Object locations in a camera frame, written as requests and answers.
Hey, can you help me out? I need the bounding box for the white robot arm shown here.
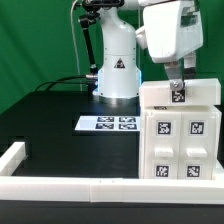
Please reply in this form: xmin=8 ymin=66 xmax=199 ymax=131
xmin=93 ymin=0 xmax=203 ymax=104

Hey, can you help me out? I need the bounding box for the small white tagged box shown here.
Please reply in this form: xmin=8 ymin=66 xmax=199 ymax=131
xmin=139 ymin=78 xmax=221 ymax=108

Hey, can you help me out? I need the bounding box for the white cabinet door panel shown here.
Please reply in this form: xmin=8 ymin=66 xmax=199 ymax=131
xmin=178 ymin=113 xmax=219 ymax=180
xmin=143 ymin=115 xmax=181 ymax=179

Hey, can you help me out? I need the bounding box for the white fiducial marker sheet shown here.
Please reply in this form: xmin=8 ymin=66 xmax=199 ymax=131
xmin=75 ymin=116 xmax=140 ymax=132

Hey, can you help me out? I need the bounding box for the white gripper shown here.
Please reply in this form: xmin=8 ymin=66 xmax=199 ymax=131
xmin=136 ymin=0 xmax=203 ymax=91

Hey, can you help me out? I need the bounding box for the black cable bundle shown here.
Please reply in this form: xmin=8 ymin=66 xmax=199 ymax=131
xmin=35 ymin=75 xmax=98 ymax=92

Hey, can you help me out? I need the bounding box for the white U-shaped fence frame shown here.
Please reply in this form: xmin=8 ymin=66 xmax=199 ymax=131
xmin=0 ymin=142 xmax=224 ymax=205

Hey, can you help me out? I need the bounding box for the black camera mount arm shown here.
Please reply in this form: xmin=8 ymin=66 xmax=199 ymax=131
xmin=79 ymin=0 xmax=124 ymax=74

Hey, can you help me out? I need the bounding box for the white cabinet body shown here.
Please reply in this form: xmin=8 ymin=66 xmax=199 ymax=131
xmin=139 ymin=106 xmax=221 ymax=180

